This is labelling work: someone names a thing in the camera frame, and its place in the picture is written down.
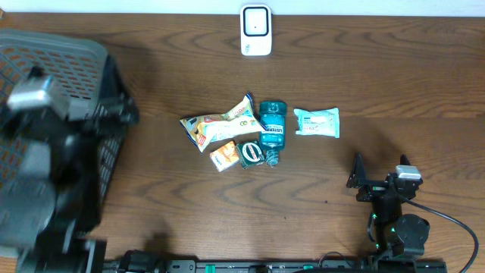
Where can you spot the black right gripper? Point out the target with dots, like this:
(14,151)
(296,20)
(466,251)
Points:
(358,179)

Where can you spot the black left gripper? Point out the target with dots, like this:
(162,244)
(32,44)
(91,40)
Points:
(103,123)

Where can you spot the light blue tissue pack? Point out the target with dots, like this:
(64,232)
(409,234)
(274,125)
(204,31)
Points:
(321,122)

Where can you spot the teal mouthwash bottle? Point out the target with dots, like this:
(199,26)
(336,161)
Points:
(273,140)

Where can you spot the green round-label box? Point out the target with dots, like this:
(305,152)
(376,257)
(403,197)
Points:
(250,154)

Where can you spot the yellow snack bag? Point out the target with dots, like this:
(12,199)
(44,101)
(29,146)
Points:
(205,129)

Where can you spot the small orange packet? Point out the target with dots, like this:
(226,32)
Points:
(225,157)

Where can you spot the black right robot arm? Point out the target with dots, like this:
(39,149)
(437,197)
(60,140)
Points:
(399,237)

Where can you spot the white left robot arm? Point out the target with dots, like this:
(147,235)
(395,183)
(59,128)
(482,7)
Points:
(63,251)

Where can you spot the grey plastic basket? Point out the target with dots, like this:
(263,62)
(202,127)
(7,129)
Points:
(75,63)

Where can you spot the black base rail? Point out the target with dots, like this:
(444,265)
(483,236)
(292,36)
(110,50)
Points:
(135,261)

